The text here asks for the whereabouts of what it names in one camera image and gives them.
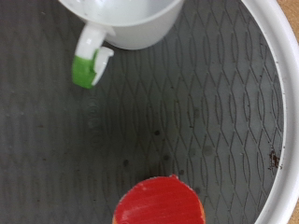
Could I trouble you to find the white mug with green tape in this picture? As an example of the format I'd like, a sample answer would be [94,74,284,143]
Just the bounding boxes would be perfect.
[58,0,185,91]

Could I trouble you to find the white two-tier turntable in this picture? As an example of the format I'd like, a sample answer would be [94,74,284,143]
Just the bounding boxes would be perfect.
[0,0,299,224]

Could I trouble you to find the white coffee pod red lid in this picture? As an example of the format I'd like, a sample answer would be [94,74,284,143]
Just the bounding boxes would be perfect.
[111,174,207,224]

